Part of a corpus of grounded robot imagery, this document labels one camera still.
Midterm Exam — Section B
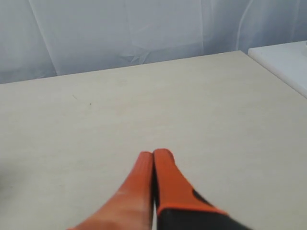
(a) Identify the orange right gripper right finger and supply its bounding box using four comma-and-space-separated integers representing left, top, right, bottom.
153, 149, 248, 230

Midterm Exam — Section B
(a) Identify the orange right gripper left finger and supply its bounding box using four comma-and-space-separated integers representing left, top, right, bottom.
72, 151, 154, 230

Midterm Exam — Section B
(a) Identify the white side table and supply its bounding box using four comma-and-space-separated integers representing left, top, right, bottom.
248, 41, 307, 97

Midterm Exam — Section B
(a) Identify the grey backdrop cloth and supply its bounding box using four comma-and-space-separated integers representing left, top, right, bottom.
0, 0, 307, 83

